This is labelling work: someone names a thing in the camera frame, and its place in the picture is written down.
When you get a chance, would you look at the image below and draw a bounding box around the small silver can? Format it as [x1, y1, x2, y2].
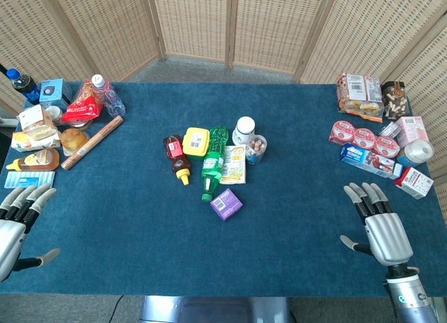
[379, 121, 401, 139]

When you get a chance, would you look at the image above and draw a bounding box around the light blue flat pack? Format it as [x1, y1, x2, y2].
[4, 171, 56, 189]

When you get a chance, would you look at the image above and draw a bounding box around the dark cola bottle blue cap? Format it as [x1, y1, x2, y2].
[6, 68, 41, 106]

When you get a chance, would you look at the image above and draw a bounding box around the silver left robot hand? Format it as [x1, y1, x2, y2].
[0, 184, 61, 282]

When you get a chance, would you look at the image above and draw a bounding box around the wrapped muffin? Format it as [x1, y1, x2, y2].
[60, 127, 91, 157]

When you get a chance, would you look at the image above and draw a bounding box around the clear cup of biscuit sticks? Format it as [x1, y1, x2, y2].
[244, 134, 268, 166]

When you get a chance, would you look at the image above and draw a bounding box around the white green food box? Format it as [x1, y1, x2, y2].
[10, 130, 61, 153]

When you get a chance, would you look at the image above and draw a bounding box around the white supplement bottle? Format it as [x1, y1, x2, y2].
[232, 116, 256, 146]

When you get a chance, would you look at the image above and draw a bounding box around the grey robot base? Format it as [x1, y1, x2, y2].
[138, 295, 293, 323]

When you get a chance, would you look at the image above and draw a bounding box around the yellow square plastic box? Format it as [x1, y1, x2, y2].
[182, 127, 211, 157]

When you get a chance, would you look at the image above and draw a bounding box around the yellow white snack packet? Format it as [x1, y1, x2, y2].
[219, 144, 247, 185]

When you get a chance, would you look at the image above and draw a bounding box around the wicker folding screen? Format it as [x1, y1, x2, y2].
[0, 0, 447, 212]

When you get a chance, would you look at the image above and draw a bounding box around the snack multipack with barcodes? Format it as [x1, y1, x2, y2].
[336, 73, 384, 124]

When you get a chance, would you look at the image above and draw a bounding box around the light blue product box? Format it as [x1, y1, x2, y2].
[38, 78, 73, 110]

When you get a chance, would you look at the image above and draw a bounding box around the blue toothpaste box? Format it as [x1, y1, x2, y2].
[339, 143, 404, 180]

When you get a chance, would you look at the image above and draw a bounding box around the dark jar of mushroom biscuits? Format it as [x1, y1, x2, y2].
[380, 80, 410, 122]

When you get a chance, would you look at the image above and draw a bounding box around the pink carton box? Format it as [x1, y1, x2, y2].
[395, 115, 430, 148]

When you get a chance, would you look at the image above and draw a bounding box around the red white round cup pack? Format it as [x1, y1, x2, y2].
[328, 120, 401, 159]

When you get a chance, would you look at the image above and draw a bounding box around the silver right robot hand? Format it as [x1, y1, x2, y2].
[339, 182, 414, 267]

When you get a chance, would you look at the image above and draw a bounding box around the blue table cloth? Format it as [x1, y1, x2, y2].
[0, 80, 442, 297]

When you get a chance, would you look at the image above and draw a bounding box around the blue jar white lid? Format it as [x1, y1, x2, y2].
[396, 138, 435, 168]

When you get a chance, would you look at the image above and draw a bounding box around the honey bottle yellow cap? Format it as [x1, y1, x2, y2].
[6, 148, 61, 172]

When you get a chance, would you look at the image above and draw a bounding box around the green plastic bottle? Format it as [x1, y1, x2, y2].
[200, 126, 230, 202]

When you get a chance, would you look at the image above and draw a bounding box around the purple small box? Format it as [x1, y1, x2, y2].
[210, 187, 244, 222]

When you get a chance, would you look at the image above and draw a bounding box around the sandwich pack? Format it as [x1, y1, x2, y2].
[17, 104, 59, 141]

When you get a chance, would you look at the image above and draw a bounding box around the red snack bag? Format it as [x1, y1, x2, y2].
[61, 79, 105, 123]

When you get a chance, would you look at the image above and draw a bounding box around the brown syrup bottle red label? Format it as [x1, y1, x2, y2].
[163, 134, 192, 187]

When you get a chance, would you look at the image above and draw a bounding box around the clear water bottle white cap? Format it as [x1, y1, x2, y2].
[91, 73, 126, 118]

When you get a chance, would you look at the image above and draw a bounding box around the red white small carton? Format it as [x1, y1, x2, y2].
[393, 166, 434, 200]

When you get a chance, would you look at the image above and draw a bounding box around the brown cylindrical wrapped roll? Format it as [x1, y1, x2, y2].
[60, 115, 124, 171]

